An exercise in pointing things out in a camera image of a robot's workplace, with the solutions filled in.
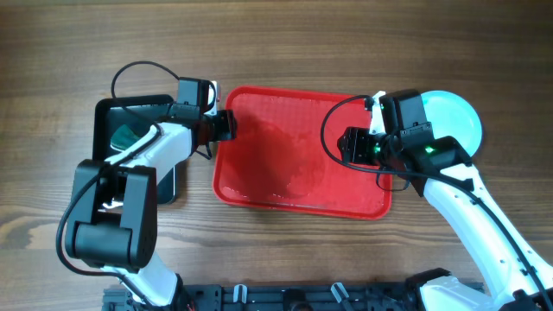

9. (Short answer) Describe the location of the red plastic tray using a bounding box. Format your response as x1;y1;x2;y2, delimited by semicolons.
213;86;392;219

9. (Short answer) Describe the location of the light blue plate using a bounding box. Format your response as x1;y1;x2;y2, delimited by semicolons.
421;91;483;156

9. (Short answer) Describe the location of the green yellow sponge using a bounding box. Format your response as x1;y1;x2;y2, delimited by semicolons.
110;124;140;152

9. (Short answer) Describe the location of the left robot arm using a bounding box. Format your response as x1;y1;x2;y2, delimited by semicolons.
56;108;237;310

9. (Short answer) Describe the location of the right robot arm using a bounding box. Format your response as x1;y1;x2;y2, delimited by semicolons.
337;127;552;310

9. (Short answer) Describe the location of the black water tray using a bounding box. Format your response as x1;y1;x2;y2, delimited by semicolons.
92;94;178;205

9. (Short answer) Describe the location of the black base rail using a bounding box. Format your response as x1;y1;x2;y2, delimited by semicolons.
103;282;485;311

